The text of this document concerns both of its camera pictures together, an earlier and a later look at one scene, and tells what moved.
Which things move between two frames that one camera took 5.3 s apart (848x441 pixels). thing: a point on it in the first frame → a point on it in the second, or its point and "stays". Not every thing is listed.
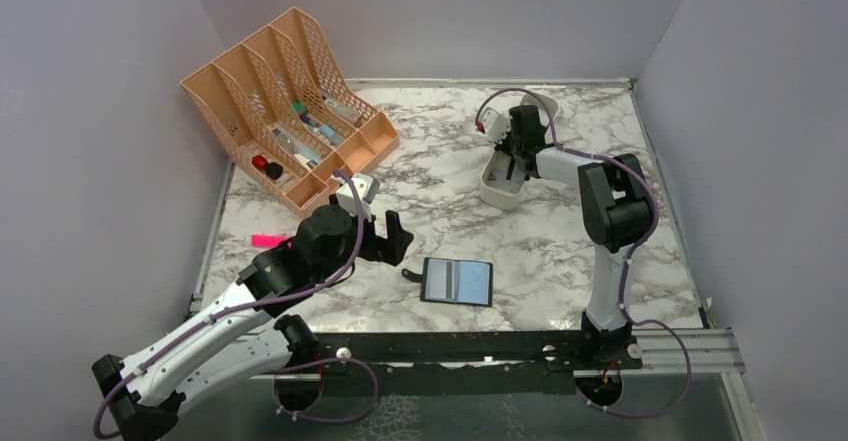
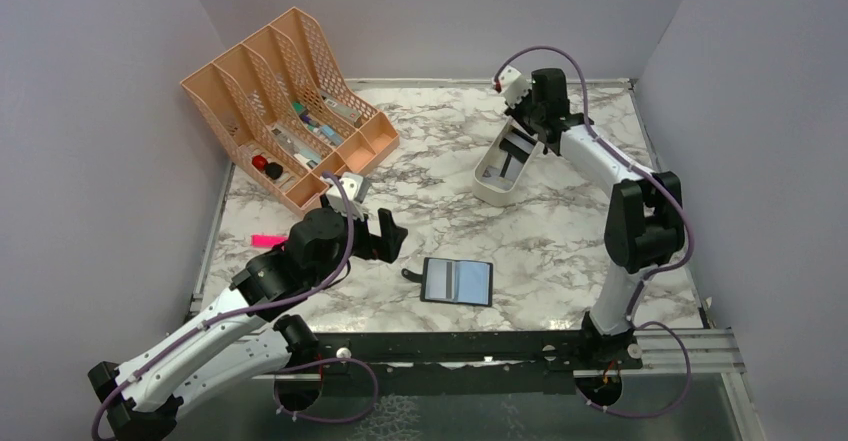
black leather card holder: x=454 y=281 stays
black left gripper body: x=374 y=247 stays
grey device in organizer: x=340 y=107 stays
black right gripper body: x=508 y=146 → x=525 y=112
